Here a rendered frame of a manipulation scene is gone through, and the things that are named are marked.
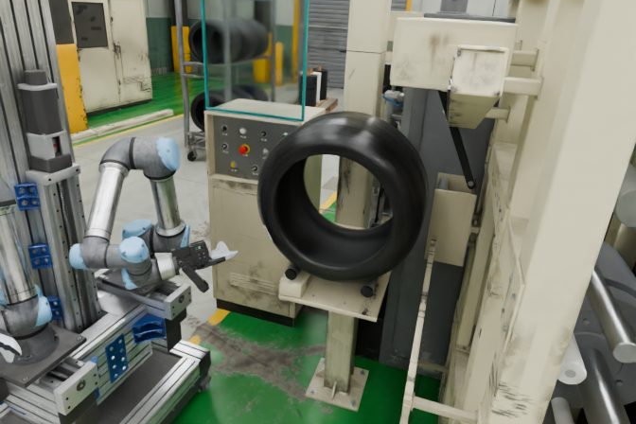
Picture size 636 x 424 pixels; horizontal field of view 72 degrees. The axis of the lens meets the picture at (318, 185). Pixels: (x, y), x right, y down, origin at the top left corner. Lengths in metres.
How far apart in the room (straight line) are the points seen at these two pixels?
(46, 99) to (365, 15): 1.08
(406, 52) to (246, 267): 1.89
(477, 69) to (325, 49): 10.32
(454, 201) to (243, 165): 1.22
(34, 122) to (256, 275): 1.50
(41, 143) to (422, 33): 1.21
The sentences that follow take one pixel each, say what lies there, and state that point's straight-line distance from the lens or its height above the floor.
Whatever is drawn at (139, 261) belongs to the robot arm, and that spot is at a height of 1.07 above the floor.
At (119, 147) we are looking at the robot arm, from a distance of 1.63.
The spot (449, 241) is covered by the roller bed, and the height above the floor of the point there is 1.00.
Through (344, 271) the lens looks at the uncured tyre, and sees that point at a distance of 1.50.
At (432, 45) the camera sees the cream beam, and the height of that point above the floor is 1.73.
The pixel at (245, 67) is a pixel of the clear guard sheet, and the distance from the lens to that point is 2.28.
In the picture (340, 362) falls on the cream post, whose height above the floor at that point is 0.20.
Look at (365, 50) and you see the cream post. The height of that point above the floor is 1.66.
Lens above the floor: 1.79
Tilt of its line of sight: 22 degrees down
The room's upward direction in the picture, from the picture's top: 3 degrees clockwise
